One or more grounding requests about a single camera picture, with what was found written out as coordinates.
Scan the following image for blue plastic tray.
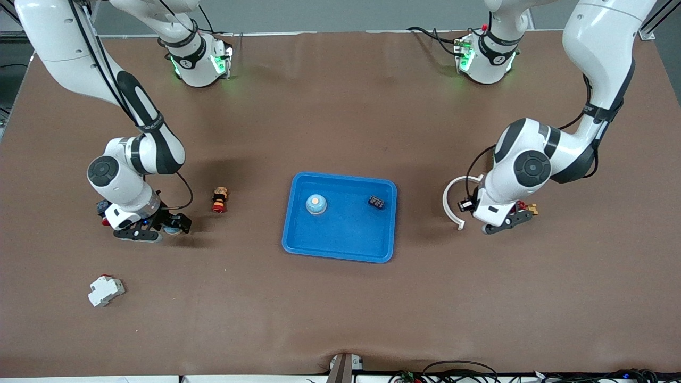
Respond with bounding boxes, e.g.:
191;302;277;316
281;171;398;264

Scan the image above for white curved plastic clamp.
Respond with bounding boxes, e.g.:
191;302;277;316
442;174;485;231

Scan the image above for red emergency stop button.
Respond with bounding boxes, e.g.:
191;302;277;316
96;199;115;227

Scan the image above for white circuit breaker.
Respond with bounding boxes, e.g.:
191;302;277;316
88;274;126;308

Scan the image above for brown table cover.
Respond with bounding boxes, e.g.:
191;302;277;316
0;29;681;378

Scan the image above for black looped cable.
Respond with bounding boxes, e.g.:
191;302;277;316
423;360;499;383

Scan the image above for black left arm base cable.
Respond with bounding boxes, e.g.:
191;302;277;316
407;26;469;56

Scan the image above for black arm base cable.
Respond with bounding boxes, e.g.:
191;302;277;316
407;26;469;56
181;0;235;39

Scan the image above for black right arm base cable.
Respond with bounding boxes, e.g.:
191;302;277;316
181;0;235;39

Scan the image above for black cable bundle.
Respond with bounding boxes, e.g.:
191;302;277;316
532;368;681;383

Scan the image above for aluminium frame post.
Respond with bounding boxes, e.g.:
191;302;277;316
638;0;674;42

